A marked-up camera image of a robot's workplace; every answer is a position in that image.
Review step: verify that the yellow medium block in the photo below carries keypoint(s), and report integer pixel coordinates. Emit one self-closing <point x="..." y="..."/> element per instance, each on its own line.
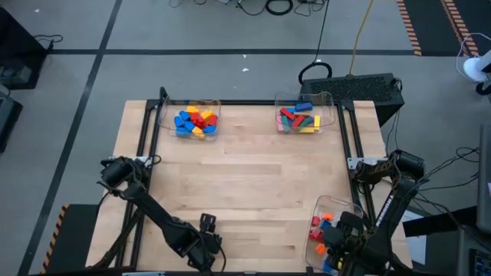
<point x="207" y="114"/>
<point x="197" y="131"/>
<point x="192" y="109"/>

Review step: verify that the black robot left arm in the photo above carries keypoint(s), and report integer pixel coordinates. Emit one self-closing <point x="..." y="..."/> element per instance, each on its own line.
<point x="153" y="211"/>

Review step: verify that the grey monitor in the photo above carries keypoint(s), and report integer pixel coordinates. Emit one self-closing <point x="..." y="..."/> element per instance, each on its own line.
<point x="485" y="180"/>

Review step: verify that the green long block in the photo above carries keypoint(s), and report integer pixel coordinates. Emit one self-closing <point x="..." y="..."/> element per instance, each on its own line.
<point x="286" y="124"/>
<point x="307" y="121"/>

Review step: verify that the white paper sheet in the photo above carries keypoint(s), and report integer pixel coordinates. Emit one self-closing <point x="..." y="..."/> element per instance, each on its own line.
<point x="418" y="245"/>

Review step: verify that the small orange block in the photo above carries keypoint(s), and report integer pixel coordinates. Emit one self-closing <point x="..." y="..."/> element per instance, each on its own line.
<point x="320" y="249"/>
<point x="327" y="216"/>

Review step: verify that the pink long block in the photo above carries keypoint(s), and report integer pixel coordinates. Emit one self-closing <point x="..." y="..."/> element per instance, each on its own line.
<point x="279" y="124"/>

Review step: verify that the black equipment box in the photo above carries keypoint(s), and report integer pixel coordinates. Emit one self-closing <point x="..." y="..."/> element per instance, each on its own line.
<point x="7" y="119"/>

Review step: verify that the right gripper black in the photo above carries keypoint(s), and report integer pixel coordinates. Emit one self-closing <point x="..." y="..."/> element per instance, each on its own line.
<point x="356" y="249"/>

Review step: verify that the large clear plastic bin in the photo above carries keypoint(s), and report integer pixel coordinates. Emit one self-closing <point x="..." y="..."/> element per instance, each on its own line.
<point x="337" y="205"/>

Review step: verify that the red medium block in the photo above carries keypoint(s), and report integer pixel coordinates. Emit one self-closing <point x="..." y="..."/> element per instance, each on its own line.
<point x="201" y="123"/>
<point x="195" y="116"/>
<point x="212" y="120"/>

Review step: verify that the black mat with hazard stripes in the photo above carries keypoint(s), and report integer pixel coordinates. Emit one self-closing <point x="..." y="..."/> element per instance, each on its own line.
<point x="76" y="237"/>
<point x="431" y="23"/>

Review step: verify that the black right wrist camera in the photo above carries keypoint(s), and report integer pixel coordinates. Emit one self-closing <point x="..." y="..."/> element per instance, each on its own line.
<point x="351" y="220"/>

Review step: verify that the white round device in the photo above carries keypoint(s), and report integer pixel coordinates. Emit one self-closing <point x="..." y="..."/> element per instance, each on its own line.
<point x="473" y="69"/>

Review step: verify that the small blue block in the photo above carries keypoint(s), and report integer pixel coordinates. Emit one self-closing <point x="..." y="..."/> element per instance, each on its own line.
<point x="328" y="266"/>
<point x="325" y="224"/>

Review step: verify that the red long block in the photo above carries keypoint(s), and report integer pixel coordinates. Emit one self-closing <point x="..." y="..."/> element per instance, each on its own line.
<point x="298" y="121"/>
<point x="287" y="114"/>

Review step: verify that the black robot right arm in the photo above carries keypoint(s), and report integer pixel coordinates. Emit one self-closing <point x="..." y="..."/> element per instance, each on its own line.
<point x="391" y="207"/>

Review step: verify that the blue medium block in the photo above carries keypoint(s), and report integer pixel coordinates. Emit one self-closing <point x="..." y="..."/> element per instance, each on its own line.
<point x="178" y="122"/>
<point x="182" y="132"/>
<point x="185" y="115"/>
<point x="189" y="125"/>
<point x="209" y="129"/>

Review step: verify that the small dark red block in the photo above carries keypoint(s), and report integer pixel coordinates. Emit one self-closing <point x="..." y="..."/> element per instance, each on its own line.
<point x="312" y="234"/>

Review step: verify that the dark grey device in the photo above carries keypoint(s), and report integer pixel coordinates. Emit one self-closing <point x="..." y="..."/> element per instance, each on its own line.
<point x="475" y="257"/>

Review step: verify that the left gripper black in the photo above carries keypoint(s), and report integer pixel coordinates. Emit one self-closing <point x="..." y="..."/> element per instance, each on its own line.
<point x="205" y="249"/>

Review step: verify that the black perforated computer case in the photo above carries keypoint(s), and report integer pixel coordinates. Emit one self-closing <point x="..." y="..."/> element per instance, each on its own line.
<point x="353" y="88"/>

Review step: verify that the black cabinet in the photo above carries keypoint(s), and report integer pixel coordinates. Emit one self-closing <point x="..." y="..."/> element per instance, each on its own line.
<point x="19" y="46"/>

